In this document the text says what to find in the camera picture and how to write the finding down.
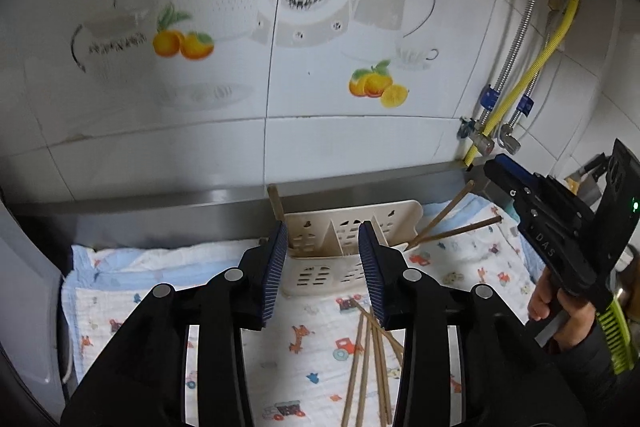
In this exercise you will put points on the beige plastic utensil holder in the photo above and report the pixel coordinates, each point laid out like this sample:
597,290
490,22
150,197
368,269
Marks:
323,256

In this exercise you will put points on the steel angle valve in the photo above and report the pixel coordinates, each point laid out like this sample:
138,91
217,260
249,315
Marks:
508,140

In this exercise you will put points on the wooden chopstick three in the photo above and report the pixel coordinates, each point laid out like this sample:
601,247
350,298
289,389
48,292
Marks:
379,375

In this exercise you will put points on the green plastic dish rack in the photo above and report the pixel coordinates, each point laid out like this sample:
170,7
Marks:
617,337

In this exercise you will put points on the wooden chopstick one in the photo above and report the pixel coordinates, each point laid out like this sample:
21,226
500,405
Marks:
352,374

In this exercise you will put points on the wooden chopstick two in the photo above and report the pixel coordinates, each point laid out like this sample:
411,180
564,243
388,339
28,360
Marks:
364,377

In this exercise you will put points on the wooden chopstick six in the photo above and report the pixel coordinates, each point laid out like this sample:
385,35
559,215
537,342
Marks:
396,346

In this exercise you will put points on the wooden chopstick five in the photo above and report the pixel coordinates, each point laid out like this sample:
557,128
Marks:
369,316

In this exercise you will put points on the wooden chopstick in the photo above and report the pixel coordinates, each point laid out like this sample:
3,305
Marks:
442,214

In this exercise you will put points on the red handle water valve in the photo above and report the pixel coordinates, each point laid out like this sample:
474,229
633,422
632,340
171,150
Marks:
470,130

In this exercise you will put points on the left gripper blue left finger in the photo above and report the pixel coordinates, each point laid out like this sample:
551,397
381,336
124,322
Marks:
274,252

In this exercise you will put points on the person right hand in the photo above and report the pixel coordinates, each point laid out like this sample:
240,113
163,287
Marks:
555,315

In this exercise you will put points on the wooden chopstick seven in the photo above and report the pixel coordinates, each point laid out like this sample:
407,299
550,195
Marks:
454,232

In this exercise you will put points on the cartoon print white cloth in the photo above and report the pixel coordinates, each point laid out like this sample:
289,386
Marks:
298,367

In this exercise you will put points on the wooden chopstick four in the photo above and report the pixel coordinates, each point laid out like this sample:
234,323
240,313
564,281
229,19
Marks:
389,418

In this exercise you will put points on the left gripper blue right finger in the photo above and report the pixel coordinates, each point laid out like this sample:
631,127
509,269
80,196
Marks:
372,259

